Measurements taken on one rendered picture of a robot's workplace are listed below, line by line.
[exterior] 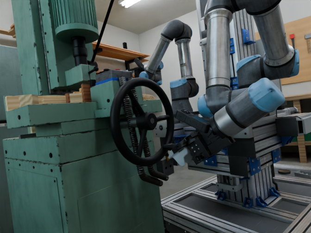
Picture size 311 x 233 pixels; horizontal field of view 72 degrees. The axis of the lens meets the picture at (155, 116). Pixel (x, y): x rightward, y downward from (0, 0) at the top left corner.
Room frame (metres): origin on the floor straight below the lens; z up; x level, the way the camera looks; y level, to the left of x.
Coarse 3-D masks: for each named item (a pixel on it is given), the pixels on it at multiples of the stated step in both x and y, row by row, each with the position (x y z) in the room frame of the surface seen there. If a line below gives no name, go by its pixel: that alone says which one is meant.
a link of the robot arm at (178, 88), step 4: (176, 80) 1.39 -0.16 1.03; (180, 80) 1.39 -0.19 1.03; (184, 80) 1.40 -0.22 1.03; (172, 84) 1.40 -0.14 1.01; (176, 84) 1.39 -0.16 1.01; (180, 84) 1.38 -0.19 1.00; (184, 84) 1.39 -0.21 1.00; (188, 84) 1.45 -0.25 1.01; (172, 88) 1.41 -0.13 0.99; (176, 88) 1.39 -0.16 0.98; (180, 88) 1.38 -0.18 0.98; (184, 88) 1.39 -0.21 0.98; (188, 88) 1.43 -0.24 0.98; (172, 92) 1.41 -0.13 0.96; (176, 92) 1.39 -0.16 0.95; (180, 92) 1.38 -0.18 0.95; (184, 92) 1.39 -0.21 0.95; (188, 92) 1.44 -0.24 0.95; (172, 96) 1.42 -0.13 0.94; (176, 96) 1.39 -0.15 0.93; (180, 96) 1.38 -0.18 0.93; (184, 96) 1.39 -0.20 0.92
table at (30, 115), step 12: (24, 108) 0.61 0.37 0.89; (36, 108) 0.61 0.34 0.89; (48, 108) 0.64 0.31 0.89; (60, 108) 0.66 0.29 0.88; (72, 108) 0.69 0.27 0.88; (84, 108) 0.73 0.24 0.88; (96, 108) 0.76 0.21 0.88; (108, 108) 0.70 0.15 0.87; (132, 108) 0.77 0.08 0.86; (144, 108) 0.82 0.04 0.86; (156, 108) 1.02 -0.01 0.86; (12, 120) 0.69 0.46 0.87; (24, 120) 0.62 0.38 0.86; (36, 120) 0.61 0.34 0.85; (48, 120) 0.63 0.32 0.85; (60, 120) 0.66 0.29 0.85; (72, 120) 0.69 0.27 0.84
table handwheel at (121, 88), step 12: (132, 84) 0.65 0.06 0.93; (144, 84) 0.69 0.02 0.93; (156, 84) 0.74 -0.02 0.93; (120, 96) 0.61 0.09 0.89; (132, 96) 0.65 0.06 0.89; (120, 108) 0.61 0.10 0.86; (168, 108) 0.78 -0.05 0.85; (120, 120) 0.76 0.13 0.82; (132, 120) 0.72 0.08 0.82; (144, 120) 0.66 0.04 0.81; (156, 120) 0.70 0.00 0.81; (168, 120) 0.79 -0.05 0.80; (120, 132) 0.59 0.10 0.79; (144, 132) 0.68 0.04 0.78; (168, 132) 0.78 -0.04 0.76; (120, 144) 0.59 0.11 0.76; (132, 156) 0.62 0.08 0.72; (156, 156) 0.71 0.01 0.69
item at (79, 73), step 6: (78, 66) 0.87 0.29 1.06; (84, 66) 0.87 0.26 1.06; (90, 66) 0.90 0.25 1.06; (66, 72) 0.94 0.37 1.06; (72, 72) 0.91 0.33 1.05; (78, 72) 0.88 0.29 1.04; (84, 72) 0.87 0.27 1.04; (66, 78) 0.94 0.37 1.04; (72, 78) 0.91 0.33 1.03; (78, 78) 0.88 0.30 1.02; (84, 78) 0.87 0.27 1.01; (90, 78) 0.89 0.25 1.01; (66, 84) 0.95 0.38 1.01; (72, 84) 0.92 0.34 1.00; (78, 84) 0.93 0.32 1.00
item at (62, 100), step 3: (42, 99) 0.79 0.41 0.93; (45, 99) 0.78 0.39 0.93; (48, 99) 0.79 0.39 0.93; (51, 99) 0.80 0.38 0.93; (54, 99) 0.81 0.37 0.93; (57, 99) 0.82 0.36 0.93; (60, 99) 0.83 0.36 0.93; (63, 99) 0.83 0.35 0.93; (42, 102) 0.79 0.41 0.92; (45, 102) 0.78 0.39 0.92; (48, 102) 0.79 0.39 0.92; (51, 102) 0.80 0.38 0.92; (54, 102) 0.81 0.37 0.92; (57, 102) 0.82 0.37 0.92; (60, 102) 0.82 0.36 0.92; (63, 102) 0.83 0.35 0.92
